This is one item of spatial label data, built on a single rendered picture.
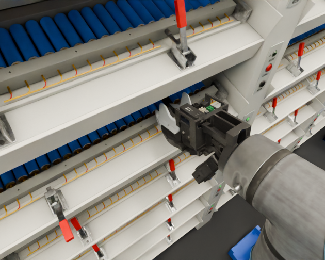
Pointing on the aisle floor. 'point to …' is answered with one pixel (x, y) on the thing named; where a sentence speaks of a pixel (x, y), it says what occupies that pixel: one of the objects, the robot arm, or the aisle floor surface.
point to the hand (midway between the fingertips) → (166, 113)
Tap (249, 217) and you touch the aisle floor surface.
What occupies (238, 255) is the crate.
